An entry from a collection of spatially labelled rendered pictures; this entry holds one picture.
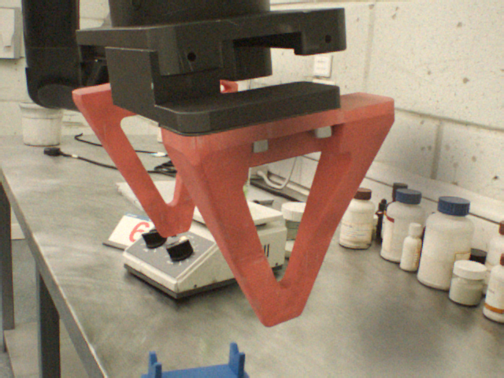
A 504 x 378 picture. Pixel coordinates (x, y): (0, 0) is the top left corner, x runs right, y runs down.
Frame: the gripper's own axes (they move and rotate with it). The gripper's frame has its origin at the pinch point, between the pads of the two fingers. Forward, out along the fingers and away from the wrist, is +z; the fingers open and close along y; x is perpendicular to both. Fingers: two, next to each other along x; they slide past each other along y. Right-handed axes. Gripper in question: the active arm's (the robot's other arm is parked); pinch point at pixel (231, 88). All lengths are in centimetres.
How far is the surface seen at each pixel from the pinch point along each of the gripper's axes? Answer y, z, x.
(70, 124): 233, 77, 38
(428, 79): -1.6, 45.7, -3.6
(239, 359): -25.7, -17.1, 22.9
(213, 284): -5.9, -5.1, 25.0
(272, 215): -4.7, 5.4, 17.1
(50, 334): 39, -10, 52
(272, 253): -5.6, 5.4, 22.4
